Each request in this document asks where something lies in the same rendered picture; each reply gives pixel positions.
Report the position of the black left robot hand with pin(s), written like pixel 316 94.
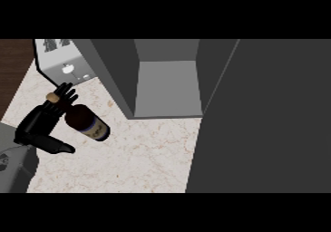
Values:
pixel 37 123

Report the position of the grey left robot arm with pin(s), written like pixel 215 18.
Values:
pixel 10 163

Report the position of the dark wine bottle with cork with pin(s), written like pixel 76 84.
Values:
pixel 88 122

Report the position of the grey open cabinet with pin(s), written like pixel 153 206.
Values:
pixel 150 81

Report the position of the pale grey appliance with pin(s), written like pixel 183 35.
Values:
pixel 60 59

